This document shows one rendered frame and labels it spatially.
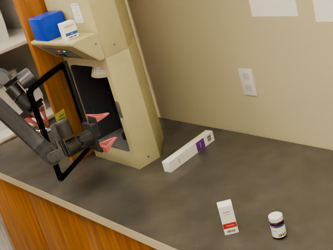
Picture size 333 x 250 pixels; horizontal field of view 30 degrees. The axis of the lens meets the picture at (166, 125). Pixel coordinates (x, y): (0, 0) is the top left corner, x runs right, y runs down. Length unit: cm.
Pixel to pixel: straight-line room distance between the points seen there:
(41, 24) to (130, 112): 47
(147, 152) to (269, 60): 60
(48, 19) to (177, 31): 56
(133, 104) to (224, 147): 40
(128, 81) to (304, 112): 67
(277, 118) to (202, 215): 57
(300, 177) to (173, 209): 44
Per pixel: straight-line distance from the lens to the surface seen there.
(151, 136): 248
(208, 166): 234
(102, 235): 238
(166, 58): 277
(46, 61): 262
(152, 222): 208
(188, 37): 260
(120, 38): 235
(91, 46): 229
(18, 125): 213
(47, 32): 241
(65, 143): 214
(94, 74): 247
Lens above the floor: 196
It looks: 21 degrees down
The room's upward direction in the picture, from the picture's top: 16 degrees counter-clockwise
